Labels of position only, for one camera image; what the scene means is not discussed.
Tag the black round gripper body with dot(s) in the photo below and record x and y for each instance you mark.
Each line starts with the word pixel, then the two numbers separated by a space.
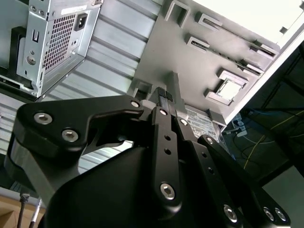
pixel 107 190

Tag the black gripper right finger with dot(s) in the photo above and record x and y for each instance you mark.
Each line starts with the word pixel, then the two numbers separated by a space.
pixel 213 171

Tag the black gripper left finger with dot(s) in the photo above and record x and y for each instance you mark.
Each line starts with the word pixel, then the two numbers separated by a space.
pixel 59 123

